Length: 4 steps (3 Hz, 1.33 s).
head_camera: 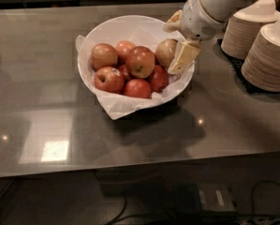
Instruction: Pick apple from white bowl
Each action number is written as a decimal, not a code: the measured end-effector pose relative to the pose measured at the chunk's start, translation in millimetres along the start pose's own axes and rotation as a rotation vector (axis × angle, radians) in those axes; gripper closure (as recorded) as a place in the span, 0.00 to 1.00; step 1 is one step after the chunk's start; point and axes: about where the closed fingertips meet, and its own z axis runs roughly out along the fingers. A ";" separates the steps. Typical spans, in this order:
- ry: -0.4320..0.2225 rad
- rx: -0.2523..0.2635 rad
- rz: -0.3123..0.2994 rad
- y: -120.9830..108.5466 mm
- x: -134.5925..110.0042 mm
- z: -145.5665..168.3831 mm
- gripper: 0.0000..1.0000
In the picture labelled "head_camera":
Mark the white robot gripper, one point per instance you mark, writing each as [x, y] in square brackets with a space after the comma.
[196, 19]

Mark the yellowish apple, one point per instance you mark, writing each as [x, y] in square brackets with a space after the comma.
[165, 52]

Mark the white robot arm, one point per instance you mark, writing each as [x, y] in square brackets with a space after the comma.
[232, 7]

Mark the white bowl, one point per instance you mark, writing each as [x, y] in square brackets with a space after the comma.
[132, 21]

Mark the red apple right front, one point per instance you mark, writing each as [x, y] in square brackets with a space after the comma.
[159, 79]

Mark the red apple top centre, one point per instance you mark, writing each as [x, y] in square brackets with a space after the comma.
[140, 62]

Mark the red apple at back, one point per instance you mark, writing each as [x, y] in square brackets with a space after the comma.
[123, 48]

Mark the small red apple middle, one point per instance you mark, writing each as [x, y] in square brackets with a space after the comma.
[125, 72]

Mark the red apple front centre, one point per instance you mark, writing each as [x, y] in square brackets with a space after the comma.
[137, 88]

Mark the pale apple at left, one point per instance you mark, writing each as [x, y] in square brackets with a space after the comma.
[103, 55]

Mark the red apple front left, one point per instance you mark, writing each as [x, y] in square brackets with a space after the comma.
[109, 79]

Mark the black tray under stacks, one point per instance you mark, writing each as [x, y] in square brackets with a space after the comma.
[239, 72]

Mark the rear stack of paper bowls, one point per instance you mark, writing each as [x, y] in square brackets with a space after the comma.
[244, 25]

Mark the stack of paper bowls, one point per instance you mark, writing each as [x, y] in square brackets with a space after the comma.
[244, 25]
[271, 32]

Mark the white paper liner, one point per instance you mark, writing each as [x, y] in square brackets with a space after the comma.
[117, 106]

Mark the front stack of paper bowls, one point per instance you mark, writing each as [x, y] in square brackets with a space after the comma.
[271, 32]

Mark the dark box under table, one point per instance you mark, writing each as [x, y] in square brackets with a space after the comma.
[205, 199]

